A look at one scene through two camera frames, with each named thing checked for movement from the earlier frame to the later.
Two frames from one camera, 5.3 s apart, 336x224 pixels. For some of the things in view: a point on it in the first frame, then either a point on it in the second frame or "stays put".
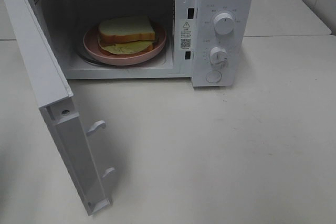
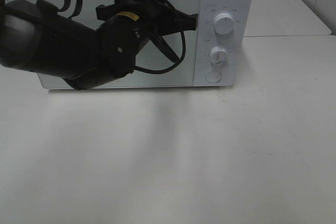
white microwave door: (55, 99) → (154, 68)
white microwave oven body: (196, 26) stays put
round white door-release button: (213, 76) stays put
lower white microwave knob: (218, 57) stays put
